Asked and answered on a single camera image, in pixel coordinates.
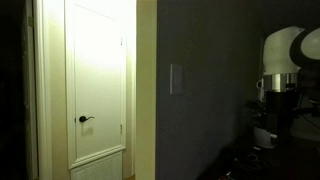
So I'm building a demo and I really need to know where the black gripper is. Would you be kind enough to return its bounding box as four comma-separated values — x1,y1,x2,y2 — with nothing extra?
265,90,295,122

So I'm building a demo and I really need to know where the black round floor object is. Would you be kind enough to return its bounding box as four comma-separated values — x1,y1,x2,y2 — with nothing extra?
232,150,268,172

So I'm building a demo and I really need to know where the white wall light switch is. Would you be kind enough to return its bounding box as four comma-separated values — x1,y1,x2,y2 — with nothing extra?
169,63,184,96

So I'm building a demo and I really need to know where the white panelled closed door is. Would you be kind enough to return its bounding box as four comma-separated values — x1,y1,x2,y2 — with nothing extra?
64,0,128,180

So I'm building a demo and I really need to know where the black lever door handle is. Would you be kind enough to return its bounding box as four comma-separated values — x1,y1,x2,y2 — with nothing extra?
78,115,96,123

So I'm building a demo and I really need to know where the green potted plant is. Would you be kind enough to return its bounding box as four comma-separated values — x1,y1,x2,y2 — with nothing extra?
245,97,268,130

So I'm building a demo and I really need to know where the white plant pot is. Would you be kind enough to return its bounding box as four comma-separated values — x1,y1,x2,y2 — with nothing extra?
253,125,278,150

